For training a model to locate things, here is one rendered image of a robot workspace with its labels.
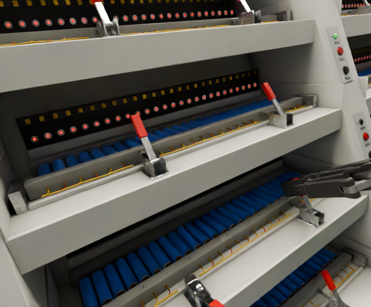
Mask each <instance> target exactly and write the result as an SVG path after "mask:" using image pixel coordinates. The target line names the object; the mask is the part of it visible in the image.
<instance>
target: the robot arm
mask: <svg viewBox="0 0 371 307"><path fill-rule="evenodd" d="M295 178H298V179H297V180H294V179H295ZM280 185H281V187H282V190H283V192H284V194H285V196H286V197H293V196H303V195H307V196H308V198H309V199H312V198H337V197H346V198H349V199H358V198H360V197H361V194H360V191H368V190H371V158H369V159H366V160H361V161H357V162H354V163H349V164H345V165H342V166H337V167H334V168H329V169H328V171H323V172H321V173H320V174H319V175H318V173H315V174H309V175H303V176H300V177H294V178H289V179H287V181H286V182H282V183H280Z"/></svg>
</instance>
